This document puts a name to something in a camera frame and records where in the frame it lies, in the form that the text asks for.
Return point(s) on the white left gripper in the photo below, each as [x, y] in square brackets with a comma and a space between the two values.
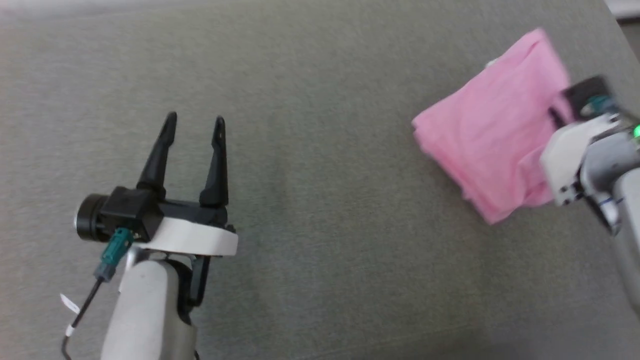
[192, 235]

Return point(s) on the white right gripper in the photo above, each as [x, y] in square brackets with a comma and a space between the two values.
[570, 155]

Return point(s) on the pink garment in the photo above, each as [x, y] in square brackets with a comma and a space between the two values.
[495, 130]

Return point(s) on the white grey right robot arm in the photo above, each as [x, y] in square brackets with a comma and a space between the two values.
[620, 180]

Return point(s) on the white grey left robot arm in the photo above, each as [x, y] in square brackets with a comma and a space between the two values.
[150, 310]

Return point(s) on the grey fabric sofa cushion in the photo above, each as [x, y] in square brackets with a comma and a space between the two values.
[300, 150]

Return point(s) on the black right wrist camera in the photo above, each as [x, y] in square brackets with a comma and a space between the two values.
[587, 92]

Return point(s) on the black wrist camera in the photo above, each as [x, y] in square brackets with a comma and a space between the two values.
[122, 212]
[587, 92]

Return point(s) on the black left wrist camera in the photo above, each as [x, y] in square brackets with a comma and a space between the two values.
[122, 212]

